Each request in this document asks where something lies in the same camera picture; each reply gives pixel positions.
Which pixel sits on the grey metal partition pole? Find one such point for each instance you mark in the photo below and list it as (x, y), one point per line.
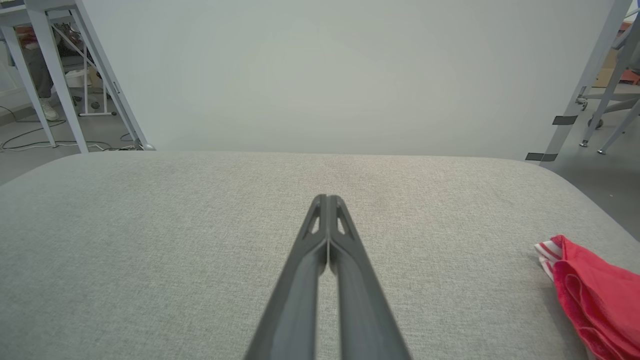
(599, 55)

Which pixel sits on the person in grey trousers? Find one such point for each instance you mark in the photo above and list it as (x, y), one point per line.
(37, 75)

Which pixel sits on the grey metal frame leg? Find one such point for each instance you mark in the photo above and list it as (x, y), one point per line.
(611, 87)
(620, 129)

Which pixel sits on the grey fabric sofa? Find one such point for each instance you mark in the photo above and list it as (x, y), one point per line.
(150, 250)

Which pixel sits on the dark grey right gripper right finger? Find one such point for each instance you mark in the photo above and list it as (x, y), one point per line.
(365, 310)

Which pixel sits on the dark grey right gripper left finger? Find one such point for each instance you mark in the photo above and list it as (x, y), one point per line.
(295, 300)

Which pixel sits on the grey office chair base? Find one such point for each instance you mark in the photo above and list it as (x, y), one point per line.
(615, 95)

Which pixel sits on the grey metal table frame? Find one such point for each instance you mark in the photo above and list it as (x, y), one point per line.
(50, 62)

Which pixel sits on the white floor rack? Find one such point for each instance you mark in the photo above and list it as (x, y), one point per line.
(86, 90)

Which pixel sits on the brown cardboard box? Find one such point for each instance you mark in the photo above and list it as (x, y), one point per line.
(605, 75)

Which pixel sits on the grey partition support leg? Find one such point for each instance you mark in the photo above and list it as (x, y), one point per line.
(109, 75)

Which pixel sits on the black tape strip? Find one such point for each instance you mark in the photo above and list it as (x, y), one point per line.
(565, 120)
(540, 156)

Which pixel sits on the white partition board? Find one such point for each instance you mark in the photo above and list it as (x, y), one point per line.
(350, 75)

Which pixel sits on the red white Bulls jersey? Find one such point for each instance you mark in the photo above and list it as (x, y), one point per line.
(600, 295)

